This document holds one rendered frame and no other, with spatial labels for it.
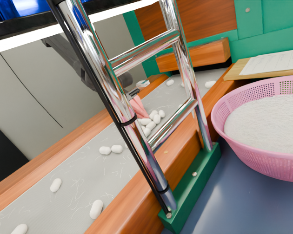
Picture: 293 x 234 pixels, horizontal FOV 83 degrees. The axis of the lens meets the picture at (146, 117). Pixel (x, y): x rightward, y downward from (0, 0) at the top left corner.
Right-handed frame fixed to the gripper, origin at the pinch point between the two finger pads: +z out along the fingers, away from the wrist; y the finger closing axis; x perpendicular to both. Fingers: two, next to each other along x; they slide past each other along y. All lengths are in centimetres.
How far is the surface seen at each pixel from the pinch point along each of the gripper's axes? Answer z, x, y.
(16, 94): -164, 124, -4
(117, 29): -133, 68, 124
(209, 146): 18.0, -12.3, -4.4
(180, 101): 4.3, -1.7, 12.5
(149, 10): -32, -11, 37
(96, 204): 8.2, -7.3, -26.5
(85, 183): 1.7, 0.7, -24.8
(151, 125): 3.8, -3.0, -3.2
